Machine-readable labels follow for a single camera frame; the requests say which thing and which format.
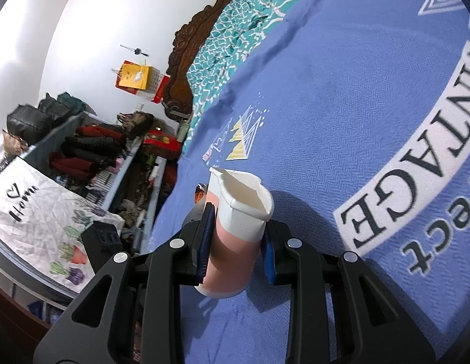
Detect black duffel bag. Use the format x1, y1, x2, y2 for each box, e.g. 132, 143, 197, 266
6, 104, 53, 135

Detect teal patterned bedsheet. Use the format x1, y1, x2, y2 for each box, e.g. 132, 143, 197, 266
182, 0, 342, 152

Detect brown handbag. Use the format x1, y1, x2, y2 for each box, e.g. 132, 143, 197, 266
119, 112, 156, 140

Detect white printed cloth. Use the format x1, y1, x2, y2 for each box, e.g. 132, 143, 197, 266
0, 157, 125, 294

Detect pile of dark red clothes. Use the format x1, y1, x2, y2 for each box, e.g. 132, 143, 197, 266
49, 124, 127, 180

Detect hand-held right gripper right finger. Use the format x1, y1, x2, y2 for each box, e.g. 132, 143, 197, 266
261, 220, 436, 364

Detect wall hook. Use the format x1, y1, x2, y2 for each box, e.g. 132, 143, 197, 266
120, 44, 149, 57

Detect dark green bag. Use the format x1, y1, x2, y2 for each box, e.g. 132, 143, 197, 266
38, 92, 87, 122

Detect grey shelf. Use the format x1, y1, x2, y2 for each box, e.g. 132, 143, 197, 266
15, 112, 178, 258

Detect carved wooden headboard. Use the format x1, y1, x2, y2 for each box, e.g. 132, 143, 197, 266
162, 0, 241, 120

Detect pink white paper cup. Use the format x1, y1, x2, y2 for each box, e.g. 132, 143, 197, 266
195, 167, 275, 298

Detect red gift box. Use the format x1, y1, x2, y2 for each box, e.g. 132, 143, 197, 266
143, 131, 181, 157

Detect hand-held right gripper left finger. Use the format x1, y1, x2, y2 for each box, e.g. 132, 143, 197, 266
33, 202, 217, 364

